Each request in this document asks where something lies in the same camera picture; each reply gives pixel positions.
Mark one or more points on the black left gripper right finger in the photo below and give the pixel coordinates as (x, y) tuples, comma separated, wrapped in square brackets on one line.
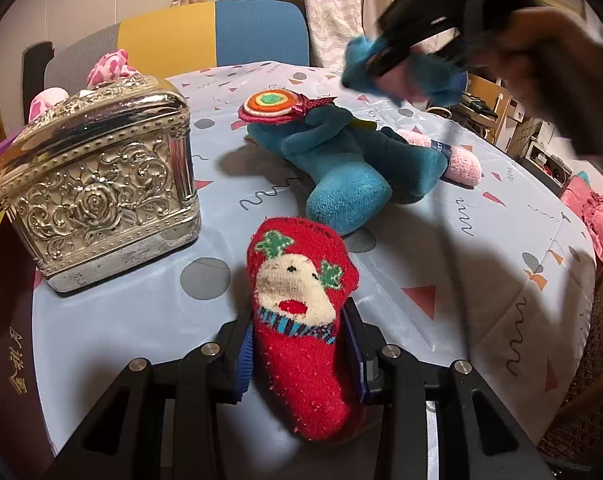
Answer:
[(365, 340)]

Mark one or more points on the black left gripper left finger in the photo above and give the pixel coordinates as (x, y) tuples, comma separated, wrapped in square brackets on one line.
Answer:
[(236, 339)]

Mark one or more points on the small blue plush with pink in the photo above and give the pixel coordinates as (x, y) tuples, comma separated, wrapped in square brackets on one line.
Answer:
[(421, 77)]

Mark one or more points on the red christmas sock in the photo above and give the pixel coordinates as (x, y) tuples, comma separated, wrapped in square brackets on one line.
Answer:
[(301, 276)]

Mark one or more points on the patterned plastic tablecloth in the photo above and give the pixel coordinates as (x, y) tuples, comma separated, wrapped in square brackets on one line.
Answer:
[(502, 274)]

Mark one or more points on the pink rolled towel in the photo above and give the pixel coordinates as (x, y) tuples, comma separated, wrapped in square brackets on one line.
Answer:
[(463, 166)]

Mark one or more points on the blue plush toy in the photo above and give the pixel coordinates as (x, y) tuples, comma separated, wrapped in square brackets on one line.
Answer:
[(356, 166)]

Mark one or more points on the grey yellow blue chair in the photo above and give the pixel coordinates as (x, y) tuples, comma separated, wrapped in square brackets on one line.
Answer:
[(174, 41)]

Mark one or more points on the pink spotted plush toy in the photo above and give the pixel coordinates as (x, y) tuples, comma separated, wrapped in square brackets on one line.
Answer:
[(108, 68)]

